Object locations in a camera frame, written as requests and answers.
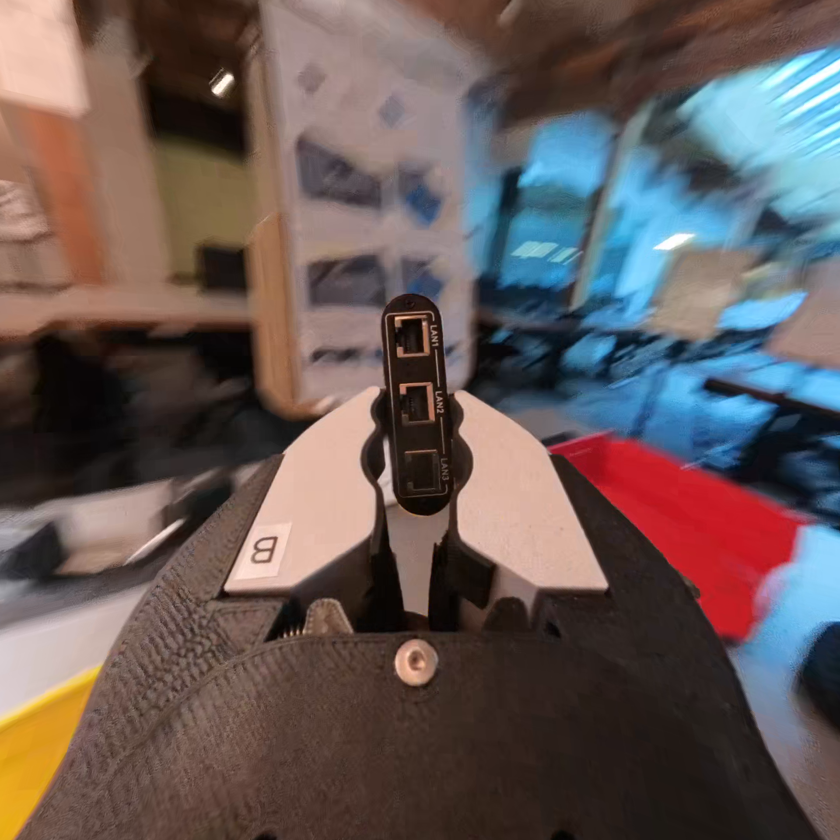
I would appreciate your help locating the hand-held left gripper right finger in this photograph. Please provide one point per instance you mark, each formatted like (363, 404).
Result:
(525, 512)

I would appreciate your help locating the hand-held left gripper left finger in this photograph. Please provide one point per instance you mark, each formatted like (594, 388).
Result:
(308, 512)

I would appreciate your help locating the black ethernet splitter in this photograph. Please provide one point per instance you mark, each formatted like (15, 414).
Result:
(420, 367)

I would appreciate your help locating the yellow plastic bin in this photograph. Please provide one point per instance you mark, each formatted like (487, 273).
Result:
(33, 774)

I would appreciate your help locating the red plastic bin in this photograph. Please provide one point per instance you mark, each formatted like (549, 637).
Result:
(689, 525)

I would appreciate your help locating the instruction poster board with stand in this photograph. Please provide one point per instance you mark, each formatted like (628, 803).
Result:
(354, 197)

